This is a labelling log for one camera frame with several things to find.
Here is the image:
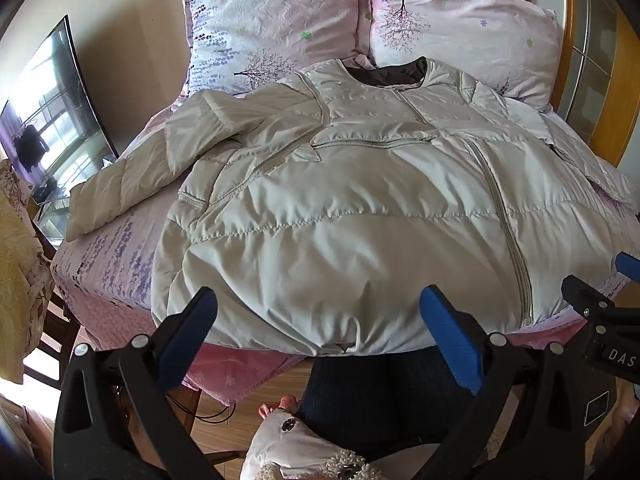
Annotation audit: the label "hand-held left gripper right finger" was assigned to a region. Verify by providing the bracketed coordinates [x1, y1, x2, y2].
[419, 285, 601, 480]

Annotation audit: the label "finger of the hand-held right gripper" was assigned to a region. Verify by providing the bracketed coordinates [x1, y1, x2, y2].
[561, 274, 617, 322]
[614, 251, 640, 277]

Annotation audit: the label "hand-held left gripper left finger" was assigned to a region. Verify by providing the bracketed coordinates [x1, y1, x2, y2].
[52, 286, 241, 480]

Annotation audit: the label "beige puffer jacket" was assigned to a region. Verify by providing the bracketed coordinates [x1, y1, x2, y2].
[65, 56, 636, 358]

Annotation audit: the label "person's legs in dark pants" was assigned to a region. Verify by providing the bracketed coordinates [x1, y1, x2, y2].
[295, 347, 481, 461]

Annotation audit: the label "pink floral bed sheet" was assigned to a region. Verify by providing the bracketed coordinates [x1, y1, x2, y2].
[50, 95, 640, 406]

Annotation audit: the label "person's bare foot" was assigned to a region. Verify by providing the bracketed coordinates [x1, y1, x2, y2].
[257, 395, 302, 422]

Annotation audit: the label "person's white beaded top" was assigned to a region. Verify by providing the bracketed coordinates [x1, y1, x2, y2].
[240, 405, 396, 480]

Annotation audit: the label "yellow patterned cloth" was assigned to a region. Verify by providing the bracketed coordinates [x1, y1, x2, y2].
[0, 160, 57, 386]

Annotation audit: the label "glass television stand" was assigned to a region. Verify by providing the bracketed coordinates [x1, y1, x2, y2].
[27, 180, 76, 241]

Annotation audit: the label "black flat television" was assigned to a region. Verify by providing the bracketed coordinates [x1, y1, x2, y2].
[0, 15, 121, 211]

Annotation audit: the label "pink pillow tree print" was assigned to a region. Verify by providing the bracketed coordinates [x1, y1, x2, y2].
[357, 0, 561, 108]

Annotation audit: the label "pink pillow purple flower rows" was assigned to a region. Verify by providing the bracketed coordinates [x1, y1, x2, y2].
[179, 0, 373, 98]

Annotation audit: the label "black floor cable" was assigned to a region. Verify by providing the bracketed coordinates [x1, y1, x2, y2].
[165, 394, 242, 425]

